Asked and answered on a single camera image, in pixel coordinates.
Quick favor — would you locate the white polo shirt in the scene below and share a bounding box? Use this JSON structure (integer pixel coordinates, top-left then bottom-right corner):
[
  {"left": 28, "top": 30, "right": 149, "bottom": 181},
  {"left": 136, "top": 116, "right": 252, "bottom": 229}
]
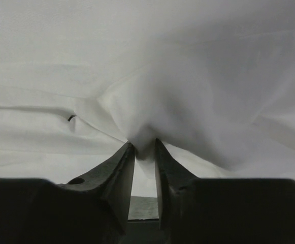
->
[{"left": 0, "top": 1, "right": 295, "bottom": 197}]

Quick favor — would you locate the black base beam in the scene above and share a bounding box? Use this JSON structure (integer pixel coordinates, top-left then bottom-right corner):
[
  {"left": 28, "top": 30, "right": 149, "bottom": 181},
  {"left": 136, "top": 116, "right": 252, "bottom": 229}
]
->
[{"left": 122, "top": 219, "right": 165, "bottom": 244}]

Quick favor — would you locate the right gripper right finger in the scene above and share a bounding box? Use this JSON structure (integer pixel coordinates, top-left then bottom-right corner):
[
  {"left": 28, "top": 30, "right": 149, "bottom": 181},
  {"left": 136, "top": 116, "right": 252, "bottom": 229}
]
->
[{"left": 154, "top": 139, "right": 200, "bottom": 230}]

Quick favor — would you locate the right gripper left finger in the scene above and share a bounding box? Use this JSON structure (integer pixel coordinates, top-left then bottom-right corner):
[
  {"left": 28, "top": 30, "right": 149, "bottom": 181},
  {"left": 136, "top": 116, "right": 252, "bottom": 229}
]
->
[{"left": 60, "top": 142, "right": 135, "bottom": 235}]

